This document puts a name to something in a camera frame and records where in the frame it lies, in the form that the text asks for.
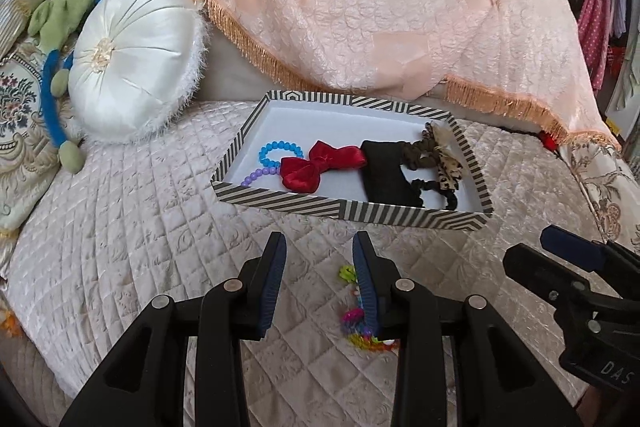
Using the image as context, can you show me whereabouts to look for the purple bead bracelet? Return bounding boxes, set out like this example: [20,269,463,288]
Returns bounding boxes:
[241,161,283,188]

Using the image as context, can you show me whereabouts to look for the striped cardboard box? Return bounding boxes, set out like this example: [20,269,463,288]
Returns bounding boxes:
[210,89,493,230]

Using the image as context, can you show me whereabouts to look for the black headband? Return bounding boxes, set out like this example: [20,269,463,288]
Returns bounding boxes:
[360,139,426,208]

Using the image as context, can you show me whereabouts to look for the white round satin cushion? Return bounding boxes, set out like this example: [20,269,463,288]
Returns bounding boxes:
[67,0,211,142]

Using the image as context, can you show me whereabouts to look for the peach fringed cloth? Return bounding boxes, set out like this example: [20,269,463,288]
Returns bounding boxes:
[182,0,621,152]

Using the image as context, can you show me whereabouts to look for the blue bead bracelet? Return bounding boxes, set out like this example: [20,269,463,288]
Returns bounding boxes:
[258,139,306,165]

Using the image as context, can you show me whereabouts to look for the brown scrunchie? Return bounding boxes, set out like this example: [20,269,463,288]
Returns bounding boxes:
[410,122,446,168]

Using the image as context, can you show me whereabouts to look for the red satin bow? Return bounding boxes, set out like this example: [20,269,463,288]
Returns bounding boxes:
[279,142,368,194]

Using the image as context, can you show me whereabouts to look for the beige floral pillow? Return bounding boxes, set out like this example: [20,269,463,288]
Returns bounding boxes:
[0,52,66,233]

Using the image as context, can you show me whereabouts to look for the floral embroidered cloth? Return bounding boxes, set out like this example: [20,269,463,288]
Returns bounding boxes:
[557,142,640,253]

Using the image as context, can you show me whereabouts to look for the cream quilted bed cover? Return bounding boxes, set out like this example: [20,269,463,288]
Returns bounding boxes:
[0,99,640,427]

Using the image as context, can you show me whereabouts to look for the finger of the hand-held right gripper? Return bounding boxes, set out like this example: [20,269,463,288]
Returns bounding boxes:
[502,244,603,324]
[540,224,640,288]

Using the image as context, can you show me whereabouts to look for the pink polka dot garment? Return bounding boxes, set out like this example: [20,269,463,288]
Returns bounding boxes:
[580,0,613,92]

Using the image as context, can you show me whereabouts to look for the orange fabric piece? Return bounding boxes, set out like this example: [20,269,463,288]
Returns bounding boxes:
[0,307,23,338]

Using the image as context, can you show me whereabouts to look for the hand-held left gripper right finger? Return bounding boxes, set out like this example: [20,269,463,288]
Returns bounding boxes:
[351,231,583,427]

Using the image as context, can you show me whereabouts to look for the leopard print hair bow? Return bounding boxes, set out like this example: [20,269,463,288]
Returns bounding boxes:
[430,124,468,192]

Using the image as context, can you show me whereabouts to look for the black scrunchie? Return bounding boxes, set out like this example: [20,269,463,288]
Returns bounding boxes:
[410,177,463,211]

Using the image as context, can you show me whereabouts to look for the pale green hanging cloth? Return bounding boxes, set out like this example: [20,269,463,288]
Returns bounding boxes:
[606,52,640,118]

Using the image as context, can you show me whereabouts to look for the green and blue plush toy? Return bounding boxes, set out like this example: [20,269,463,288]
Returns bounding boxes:
[27,0,103,172]

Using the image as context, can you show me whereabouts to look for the multicoloured bead bracelet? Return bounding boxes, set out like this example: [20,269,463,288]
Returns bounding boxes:
[337,264,401,353]

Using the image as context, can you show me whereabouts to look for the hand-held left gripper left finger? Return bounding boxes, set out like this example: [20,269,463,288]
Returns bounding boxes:
[59,231,288,427]

